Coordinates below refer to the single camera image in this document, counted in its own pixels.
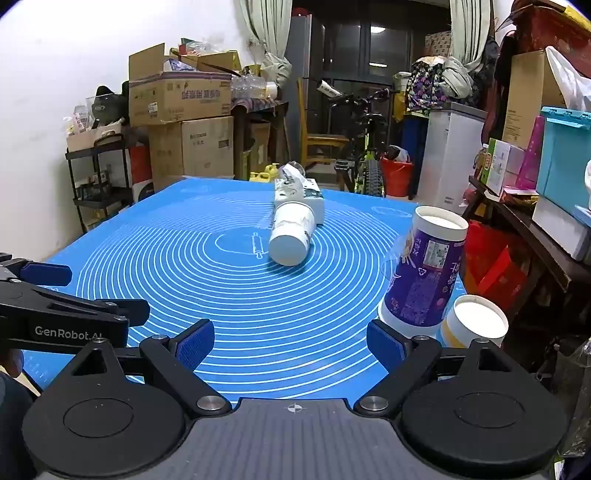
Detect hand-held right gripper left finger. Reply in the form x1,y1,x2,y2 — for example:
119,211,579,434
69,318,234,418

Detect clear plastic bag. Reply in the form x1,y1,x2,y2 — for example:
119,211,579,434
553,336,591,459

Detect blue silicone mat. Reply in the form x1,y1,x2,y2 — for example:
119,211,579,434
22,178,468,408

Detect green and white carton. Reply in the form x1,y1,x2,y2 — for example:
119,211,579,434
479,138,526,198

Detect person's left hand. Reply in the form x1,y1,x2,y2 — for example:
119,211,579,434
0,348,25,380

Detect red plastic bucket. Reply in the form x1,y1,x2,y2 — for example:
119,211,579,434
379,156,414,199

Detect black metal rack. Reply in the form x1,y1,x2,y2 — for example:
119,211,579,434
65,133,139,234

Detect small yellow paper cup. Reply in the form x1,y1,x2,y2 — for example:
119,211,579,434
440,295,509,350

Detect dark wooden side table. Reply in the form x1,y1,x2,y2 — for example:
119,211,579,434
230,99,290,182

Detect white paper cup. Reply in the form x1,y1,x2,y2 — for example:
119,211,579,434
268,200,320,267

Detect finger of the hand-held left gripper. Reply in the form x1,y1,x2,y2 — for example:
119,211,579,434
0,253,73,288
0,282,151,326

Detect purple floral cloth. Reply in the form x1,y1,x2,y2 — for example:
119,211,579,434
405,56,448,114

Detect white flat box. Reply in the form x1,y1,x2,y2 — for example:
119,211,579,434
531,196,591,262

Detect tall brown cardboard box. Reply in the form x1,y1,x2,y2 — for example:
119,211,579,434
502,49,567,149

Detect yellow toy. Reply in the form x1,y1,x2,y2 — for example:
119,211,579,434
249,163,281,184

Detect pale tied curtain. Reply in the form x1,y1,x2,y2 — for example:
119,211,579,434
239,0,293,89
449,0,498,72

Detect light blue storage box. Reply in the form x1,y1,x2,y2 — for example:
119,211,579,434
535,106,591,214

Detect black bicycle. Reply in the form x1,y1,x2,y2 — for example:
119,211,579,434
317,80,403,199

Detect open printed cardboard box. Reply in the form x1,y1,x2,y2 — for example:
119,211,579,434
128,43,233,127

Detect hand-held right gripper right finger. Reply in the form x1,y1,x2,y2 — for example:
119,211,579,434
353,318,527,417

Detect plain brown cardboard box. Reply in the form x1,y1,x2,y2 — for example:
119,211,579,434
148,116,236,191

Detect purple paper cup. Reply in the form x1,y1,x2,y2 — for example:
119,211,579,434
377,205,470,341

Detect pink package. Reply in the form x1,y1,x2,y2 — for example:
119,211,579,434
515,115,546,190

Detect dark green helmet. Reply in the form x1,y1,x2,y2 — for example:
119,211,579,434
87,85,130,126

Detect red bag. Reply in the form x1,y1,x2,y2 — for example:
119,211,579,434
463,220,528,311

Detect white tissue box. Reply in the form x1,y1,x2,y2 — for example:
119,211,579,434
273,177,326,225

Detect dark wooden shelf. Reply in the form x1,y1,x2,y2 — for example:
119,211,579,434
462,174,591,326

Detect clear plastic bottles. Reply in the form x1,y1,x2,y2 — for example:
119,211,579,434
230,74,279,100

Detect white chest freezer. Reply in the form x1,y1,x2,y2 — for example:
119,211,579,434
415,102,489,216

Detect white plastic bag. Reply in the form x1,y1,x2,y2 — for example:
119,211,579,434
546,45,591,114

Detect wooden chair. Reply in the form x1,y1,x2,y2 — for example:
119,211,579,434
297,78,350,168

